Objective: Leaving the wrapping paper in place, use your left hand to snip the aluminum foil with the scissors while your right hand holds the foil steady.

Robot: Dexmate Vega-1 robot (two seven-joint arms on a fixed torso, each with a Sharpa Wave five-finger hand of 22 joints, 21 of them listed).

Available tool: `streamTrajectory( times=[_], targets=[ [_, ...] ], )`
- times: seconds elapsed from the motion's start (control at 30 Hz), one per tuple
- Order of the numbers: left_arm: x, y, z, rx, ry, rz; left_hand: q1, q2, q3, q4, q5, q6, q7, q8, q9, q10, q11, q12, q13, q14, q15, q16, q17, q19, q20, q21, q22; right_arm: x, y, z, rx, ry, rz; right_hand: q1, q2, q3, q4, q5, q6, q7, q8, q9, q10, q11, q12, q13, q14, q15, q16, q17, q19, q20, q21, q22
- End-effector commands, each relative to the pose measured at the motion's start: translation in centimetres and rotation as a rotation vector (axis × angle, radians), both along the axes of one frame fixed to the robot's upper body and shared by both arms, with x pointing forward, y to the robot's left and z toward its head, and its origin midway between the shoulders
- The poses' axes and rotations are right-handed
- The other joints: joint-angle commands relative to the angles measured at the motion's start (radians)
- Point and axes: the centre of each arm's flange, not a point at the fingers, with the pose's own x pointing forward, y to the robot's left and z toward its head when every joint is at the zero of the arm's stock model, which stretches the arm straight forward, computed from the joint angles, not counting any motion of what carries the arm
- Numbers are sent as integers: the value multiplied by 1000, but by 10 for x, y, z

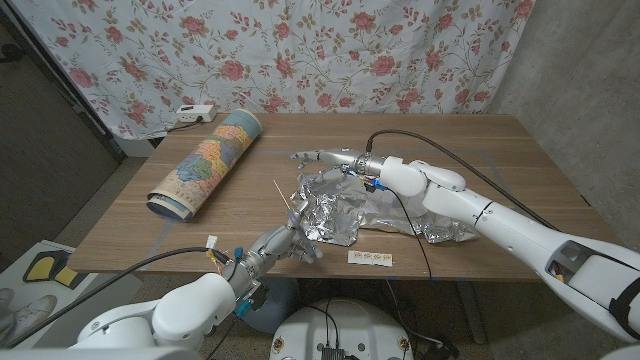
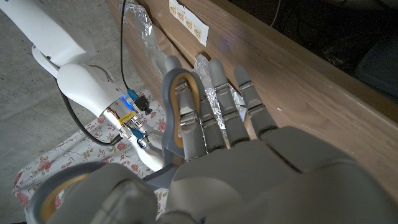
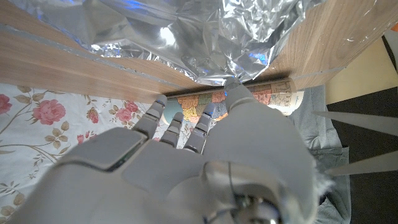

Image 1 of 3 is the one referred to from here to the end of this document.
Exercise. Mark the grey table leg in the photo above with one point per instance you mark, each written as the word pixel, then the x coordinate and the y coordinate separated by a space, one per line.
pixel 472 310

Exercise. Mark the grey blue round base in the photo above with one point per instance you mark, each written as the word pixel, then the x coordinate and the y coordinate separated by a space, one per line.
pixel 280 300

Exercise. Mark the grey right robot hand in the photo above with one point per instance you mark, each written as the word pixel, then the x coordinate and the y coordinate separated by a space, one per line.
pixel 350 157

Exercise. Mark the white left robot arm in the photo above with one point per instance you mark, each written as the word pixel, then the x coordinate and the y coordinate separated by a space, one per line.
pixel 185 310

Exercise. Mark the white power strip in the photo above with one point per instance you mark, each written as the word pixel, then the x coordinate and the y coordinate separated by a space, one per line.
pixel 196 113

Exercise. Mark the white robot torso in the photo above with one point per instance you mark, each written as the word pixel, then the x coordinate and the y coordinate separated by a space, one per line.
pixel 345 325

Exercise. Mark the aluminum foil sheet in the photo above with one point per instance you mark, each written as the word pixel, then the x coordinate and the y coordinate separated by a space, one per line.
pixel 340 210

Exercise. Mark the white label strip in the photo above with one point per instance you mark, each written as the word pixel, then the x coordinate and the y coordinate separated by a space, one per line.
pixel 370 258

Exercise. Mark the rolled map wrapping paper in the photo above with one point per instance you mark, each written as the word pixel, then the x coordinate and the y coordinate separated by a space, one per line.
pixel 210 160

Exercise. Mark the white floor sheet yellow shapes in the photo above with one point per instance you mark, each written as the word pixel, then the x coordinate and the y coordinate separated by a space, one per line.
pixel 90 295

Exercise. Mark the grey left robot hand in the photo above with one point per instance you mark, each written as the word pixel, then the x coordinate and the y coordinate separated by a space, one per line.
pixel 270 247

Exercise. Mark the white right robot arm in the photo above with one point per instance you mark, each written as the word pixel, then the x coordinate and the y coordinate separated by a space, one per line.
pixel 510 230

